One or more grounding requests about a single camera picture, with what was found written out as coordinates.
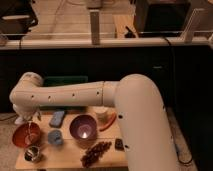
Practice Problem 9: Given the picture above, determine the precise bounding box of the wooden table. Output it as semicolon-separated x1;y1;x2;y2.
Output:
15;110;127;170

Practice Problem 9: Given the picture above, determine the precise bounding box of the white cylindrical cup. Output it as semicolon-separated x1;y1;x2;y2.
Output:
93;106;108;122

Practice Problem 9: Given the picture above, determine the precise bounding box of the red bowl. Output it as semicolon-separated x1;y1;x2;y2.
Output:
12;122;41;148

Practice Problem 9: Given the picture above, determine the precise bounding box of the blue sponge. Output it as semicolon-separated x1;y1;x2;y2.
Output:
49;111;66;128

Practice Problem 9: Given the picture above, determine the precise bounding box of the small metal pot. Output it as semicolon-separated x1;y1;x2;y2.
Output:
24;146;41;163

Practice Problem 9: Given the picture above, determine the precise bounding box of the light blue towel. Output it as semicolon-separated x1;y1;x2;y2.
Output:
14;116;27;125

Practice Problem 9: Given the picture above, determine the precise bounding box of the green plastic tray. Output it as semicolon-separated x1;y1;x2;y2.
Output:
40;75;88;110

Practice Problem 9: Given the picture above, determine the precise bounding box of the blue plastic cup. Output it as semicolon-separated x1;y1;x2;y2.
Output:
48;130;63;146

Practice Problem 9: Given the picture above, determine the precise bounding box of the purple bowl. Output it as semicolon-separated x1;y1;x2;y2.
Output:
69;115;97;140

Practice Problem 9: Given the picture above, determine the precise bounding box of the red orange spatula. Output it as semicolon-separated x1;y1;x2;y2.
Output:
99;113;116;132

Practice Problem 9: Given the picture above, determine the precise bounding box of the spoon in red bowl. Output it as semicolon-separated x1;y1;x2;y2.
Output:
28;121;32;142

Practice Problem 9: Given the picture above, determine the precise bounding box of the black rectangular remote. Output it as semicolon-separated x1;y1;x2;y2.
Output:
115;138;124;151

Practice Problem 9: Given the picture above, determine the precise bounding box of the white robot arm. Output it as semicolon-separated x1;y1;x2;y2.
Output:
9;72;180;171

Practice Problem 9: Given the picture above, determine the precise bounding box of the bunch of dark grapes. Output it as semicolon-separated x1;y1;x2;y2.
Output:
81;141;112;168

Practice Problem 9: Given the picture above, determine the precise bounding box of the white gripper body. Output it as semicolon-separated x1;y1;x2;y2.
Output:
13;105;41;123

